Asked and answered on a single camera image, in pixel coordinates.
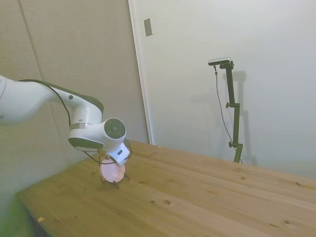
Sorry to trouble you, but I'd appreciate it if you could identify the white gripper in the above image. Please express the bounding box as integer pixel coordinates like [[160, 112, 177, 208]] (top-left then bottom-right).
[[105, 144, 132, 168]]

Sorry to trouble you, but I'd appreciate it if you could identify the pink plastic bowl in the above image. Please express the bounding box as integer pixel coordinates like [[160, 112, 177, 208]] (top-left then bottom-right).
[[98, 158, 126, 185]]

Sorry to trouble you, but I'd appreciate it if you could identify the black wire dish rack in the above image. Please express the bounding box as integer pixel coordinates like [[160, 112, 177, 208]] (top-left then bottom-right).
[[98, 150, 131, 191]]

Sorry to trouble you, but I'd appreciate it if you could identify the white door frame trim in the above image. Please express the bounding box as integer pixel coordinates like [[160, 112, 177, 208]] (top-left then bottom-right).
[[128, 0, 155, 145]]

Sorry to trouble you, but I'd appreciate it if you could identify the dark green camera stand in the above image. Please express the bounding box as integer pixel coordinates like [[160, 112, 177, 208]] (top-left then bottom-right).
[[219, 61, 244, 163]]

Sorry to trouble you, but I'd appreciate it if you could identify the grey wall switch plate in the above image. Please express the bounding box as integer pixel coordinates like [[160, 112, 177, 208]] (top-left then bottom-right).
[[144, 18, 154, 37]]

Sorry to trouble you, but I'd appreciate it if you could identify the grey exterior camera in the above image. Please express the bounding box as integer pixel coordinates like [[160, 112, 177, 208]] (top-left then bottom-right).
[[208, 56, 232, 67]]

